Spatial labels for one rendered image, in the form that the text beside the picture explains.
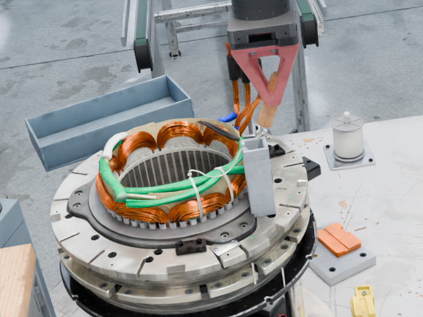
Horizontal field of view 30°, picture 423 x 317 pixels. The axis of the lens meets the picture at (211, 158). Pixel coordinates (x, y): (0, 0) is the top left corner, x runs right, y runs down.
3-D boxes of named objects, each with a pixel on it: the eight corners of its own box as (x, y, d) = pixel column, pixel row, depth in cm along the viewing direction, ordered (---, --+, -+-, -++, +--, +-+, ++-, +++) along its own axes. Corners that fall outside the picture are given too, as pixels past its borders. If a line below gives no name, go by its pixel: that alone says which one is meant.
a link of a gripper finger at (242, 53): (304, 84, 86) (295, 1, 82) (306, 111, 80) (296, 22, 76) (243, 91, 87) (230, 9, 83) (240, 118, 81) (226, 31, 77)
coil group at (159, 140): (204, 150, 103) (200, 122, 101) (158, 156, 103) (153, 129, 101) (204, 143, 104) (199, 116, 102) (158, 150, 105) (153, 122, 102)
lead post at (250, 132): (256, 133, 106) (246, 54, 100) (255, 143, 104) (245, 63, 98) (243, 134, 107) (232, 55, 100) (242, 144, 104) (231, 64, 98)
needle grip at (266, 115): (274, 127, 85) (289, 78, 82) (260, 127, 84) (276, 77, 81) (267, 121, 86) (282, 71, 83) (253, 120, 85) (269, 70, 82)
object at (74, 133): (192, 210, 148) (167, 73, 133) (216, 240, 139) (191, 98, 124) (65, 256, 141) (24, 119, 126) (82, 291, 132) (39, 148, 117)
